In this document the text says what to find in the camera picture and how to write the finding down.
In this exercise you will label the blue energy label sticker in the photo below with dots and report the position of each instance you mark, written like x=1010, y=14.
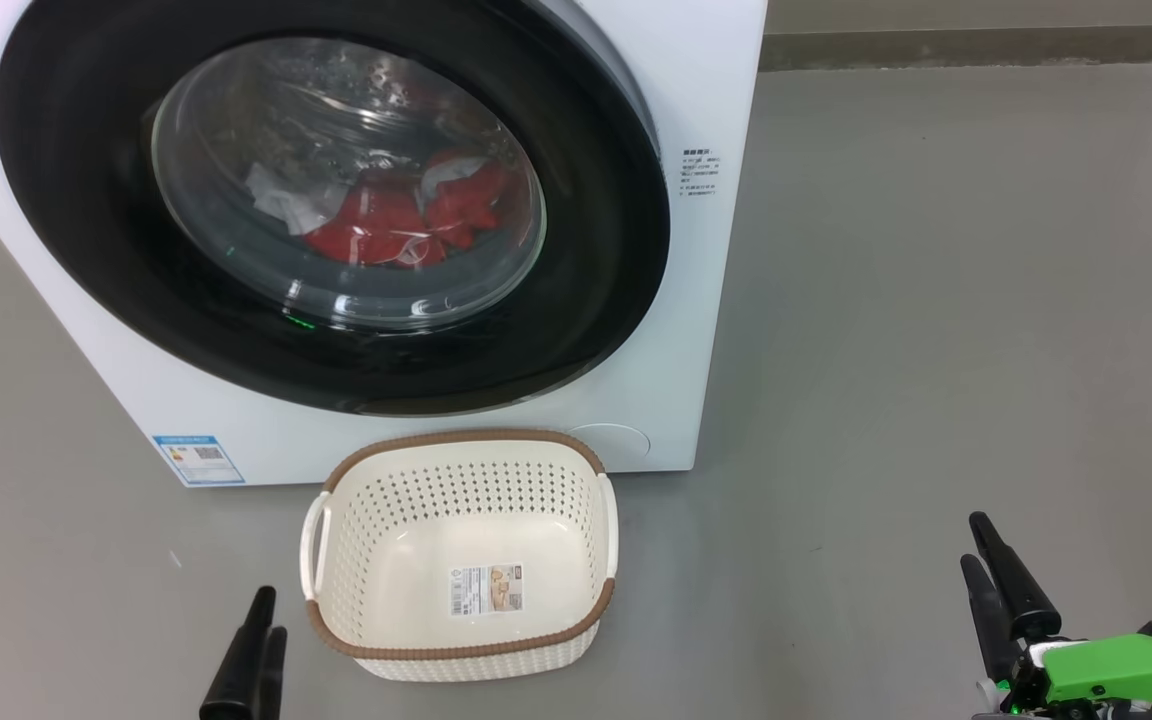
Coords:
x=198, y=460

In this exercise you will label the white printed barcode label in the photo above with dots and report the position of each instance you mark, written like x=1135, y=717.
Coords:
x=486, y=590

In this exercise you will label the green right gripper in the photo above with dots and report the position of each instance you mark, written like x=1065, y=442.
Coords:
x=1116, y=675

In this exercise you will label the white front-load washing machine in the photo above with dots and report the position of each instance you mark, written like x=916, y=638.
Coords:
x=696, y=330

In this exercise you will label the cream perforated laundry basket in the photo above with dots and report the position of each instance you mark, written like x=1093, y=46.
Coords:
x=406, y=560

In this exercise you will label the red and white garment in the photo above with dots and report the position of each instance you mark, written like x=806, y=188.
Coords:
x=371, y=225

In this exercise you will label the black round glass washer door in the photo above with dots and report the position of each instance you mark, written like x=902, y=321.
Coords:
x=86, y=200

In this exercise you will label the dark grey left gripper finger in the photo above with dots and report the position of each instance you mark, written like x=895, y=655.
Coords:
x=272, y=680
x=236, y=680

